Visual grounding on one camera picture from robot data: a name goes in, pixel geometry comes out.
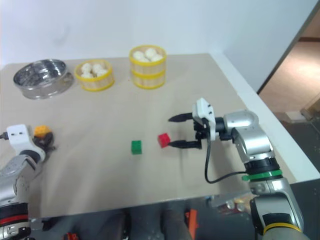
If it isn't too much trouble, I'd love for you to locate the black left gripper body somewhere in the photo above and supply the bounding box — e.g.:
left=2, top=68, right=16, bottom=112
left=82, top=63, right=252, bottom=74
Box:
left=32, top=135, right=50, bottom=152

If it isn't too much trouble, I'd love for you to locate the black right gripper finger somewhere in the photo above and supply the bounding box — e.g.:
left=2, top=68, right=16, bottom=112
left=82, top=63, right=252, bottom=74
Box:
left=167, top=112, right=194, bottom=123
left=167, top=140, right=201, bottom=149

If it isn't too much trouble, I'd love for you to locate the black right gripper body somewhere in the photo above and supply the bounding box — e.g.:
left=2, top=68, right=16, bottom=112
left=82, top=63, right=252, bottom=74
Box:
left=192, top=116, right=210, bottom=150

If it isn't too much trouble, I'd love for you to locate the orange toy cube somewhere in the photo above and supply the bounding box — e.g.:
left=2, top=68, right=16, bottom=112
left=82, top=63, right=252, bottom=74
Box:
left=33, top=124, right=50, bottom=138

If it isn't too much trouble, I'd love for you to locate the red toy cube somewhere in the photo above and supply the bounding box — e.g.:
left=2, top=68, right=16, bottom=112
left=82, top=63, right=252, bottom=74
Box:
left=157, top=133, right=172, bottom=149

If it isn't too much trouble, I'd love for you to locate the yellow bamboo steamer basket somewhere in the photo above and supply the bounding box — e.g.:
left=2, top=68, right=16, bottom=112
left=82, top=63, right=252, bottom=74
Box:
left=74, top=59, right=116, bottom=93
left=130, top=68, right=167, bottom=90
left=128, top=44, right=168, bottom=76

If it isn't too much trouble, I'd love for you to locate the green toy cube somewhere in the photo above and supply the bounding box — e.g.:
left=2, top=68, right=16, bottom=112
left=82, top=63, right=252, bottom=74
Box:
left=130, top=140, right=143, bottom=156

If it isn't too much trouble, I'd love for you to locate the round steel steamer pot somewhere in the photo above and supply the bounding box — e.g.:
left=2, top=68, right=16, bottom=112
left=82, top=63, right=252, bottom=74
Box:
left=13, top=58, right=75, bottom=100

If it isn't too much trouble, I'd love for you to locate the orange plastic part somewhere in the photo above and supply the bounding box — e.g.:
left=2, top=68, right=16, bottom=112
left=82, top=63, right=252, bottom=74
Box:
left=185, top=209, right=199, bottom=236

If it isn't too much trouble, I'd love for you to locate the brown cardboard box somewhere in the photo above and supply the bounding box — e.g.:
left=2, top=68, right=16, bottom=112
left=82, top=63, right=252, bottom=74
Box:
left=300, top=93, right=320, bottom=121

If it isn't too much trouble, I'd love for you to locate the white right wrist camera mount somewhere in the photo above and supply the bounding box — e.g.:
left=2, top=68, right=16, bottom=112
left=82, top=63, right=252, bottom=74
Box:
left=191, top=97, right=217, bottom=142

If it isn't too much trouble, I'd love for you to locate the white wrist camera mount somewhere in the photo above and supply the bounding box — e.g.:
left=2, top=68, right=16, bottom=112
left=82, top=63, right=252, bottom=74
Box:
left=191, top=97, right=217, bottom=142
left=6, top=123, right=46, bottom=161

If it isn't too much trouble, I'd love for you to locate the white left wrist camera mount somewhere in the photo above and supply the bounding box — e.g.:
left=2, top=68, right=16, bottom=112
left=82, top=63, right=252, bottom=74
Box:
left=6, top=123, right=46, bottom=161

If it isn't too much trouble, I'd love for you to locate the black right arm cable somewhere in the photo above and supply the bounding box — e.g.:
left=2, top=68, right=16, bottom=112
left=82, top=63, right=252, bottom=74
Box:
left=204, top=121, right=248, bottom=184

